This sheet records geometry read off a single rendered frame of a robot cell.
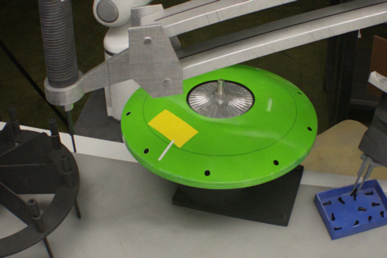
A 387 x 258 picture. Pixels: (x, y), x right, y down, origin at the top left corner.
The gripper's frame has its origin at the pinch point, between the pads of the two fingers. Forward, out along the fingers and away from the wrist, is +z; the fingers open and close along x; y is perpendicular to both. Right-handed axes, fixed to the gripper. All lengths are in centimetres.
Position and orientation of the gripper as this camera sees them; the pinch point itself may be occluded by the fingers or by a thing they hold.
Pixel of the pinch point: (354, 191)
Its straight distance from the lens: 91.7
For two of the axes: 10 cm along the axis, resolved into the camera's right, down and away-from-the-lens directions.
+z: -3.5, 8.9, 3.1
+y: 6.9, 0.2, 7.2
